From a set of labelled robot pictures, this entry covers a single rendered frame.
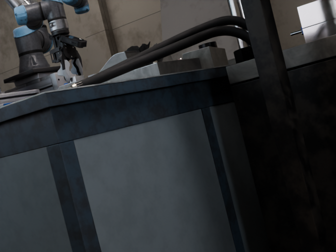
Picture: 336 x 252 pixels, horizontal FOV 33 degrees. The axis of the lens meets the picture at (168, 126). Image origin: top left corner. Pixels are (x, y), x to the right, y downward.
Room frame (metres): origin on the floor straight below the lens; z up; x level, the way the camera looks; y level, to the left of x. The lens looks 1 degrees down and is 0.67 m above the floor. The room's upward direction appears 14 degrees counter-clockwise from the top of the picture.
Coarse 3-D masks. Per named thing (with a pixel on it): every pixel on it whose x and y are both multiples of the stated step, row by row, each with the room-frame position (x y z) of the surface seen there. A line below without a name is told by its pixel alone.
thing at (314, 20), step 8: (320, 0) 2.13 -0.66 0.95; (328, 0) 2.11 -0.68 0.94; (304, 8) 2.17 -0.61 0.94; (312, 8) 2.15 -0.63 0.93; (320, 8) 2.14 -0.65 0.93; (328, 8) 2.12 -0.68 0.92; (304, 16) 2.18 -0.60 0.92; (312, 16) 2.16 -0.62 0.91; (320, 16) 2.14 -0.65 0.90; (328, 16) 2.12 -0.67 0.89; (304, 24) 2.18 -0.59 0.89; (312, 24) 2.16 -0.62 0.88; (320, 24) 2.15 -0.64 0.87; (328, 24) 2.13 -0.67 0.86; (304, 32) 2.19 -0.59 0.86; (312, 32) 2.17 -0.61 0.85; (320, 32) 2.15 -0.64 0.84; (328, 32) 2.13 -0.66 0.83; (312, 40) 2.17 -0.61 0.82
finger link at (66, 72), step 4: (64, 60) 2.27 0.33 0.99; (60, 64) 2.30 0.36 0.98; (68, 64) 2.28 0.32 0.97; (60, 68) 2.30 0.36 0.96; (68, 68) 2.28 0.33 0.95; (60, 72) 2.29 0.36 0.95; (64, 72) 2.27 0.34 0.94; (68, 72) 2.28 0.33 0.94; (64, 76) 2.28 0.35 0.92; (68, 76) 2.27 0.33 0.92; (68, 80) 2.28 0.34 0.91
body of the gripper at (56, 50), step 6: (60, 30) 2.28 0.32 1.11; (66, 30) 2.30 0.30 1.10; (54, 36) 2.32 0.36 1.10; (54, 42) 2.32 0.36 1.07; (60, 42) 2.30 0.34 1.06; (54, 48) 2.30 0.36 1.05; (60, 48) 2.28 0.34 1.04; (66, 48) 2.29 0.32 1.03; (72, 48) 2.31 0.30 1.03; (54, 54) 2.31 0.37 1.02; (66, 54) 2.28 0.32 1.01; (72, 54) 2.31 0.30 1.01; (54, 60) 2.31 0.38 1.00
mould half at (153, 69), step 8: (112, 56) 2.06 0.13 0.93; (120, 56) 2.04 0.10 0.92; (128, 56) 2.03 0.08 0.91; (168, 56) 2.21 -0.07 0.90; (112, 64) 2.07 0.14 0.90; (152, 64) 1.96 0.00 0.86; (160, 64) 1.96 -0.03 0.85; (168, 64) 2.00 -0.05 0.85; (176, 64) 2.03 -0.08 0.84; (184, 64) 2.07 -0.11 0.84; (192, 64) 2.11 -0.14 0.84; (200, 64) 2.15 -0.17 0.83; (128, 72) 2.03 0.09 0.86; (136, 72) 2.01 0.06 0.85; (144, 72) 1.99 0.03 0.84; (152, 72) 1.96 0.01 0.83; (160, 72) 1.95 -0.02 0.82; (168, 72) 1.99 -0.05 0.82; (112, 80) 2.08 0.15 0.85
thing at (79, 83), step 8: (144, 56) 1.71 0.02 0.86; (152, 56) 1.72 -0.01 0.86; (120, 64) 1.69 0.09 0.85; (128, 64) 1.69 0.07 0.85; (136, 64) 1.70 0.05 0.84; (144, 64) 1.72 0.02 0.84; (104, 72) 1.67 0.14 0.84; (112, 72) 1.67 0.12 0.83; (120, 72) 1.68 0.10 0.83; (80, 80) 1.65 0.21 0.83; (88, 80) 1.65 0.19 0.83; (96, 80) 1.66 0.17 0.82; (104, 80) 1.67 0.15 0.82
